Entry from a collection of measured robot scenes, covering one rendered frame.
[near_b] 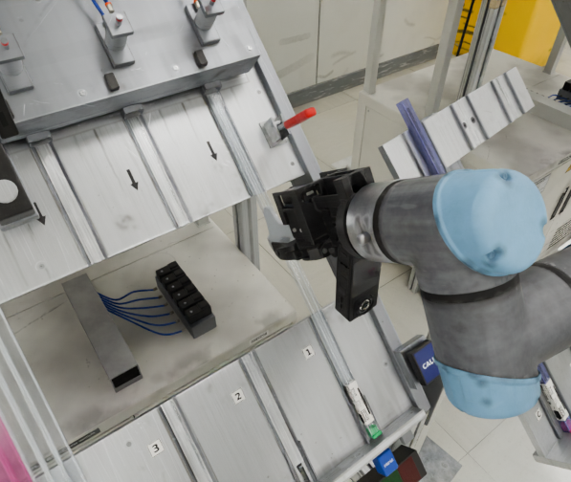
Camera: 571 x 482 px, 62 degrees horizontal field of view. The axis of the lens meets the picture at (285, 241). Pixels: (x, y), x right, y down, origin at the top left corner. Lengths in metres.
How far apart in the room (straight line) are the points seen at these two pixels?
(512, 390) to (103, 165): 0.48
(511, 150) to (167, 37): 1.13
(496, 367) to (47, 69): 0.51
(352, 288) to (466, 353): 0.16
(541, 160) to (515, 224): 1.19
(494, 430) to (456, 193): 1.33
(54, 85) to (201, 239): 0.62
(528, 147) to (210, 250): 0.97
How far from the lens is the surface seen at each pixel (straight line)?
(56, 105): 0.57
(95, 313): 0.96
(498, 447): 1.61
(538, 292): 0.43
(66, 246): 0.59
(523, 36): 3.58
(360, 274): 0.51
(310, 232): 0.50
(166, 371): 0.90
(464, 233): 0.34
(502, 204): 0.35
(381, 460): 0.72
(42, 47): 0.60
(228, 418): 0.63
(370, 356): 0.71
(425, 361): 0.71
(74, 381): 0.94
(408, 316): 1.79
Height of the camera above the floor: 1.37
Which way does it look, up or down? 43 degrees down
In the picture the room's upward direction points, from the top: straight up
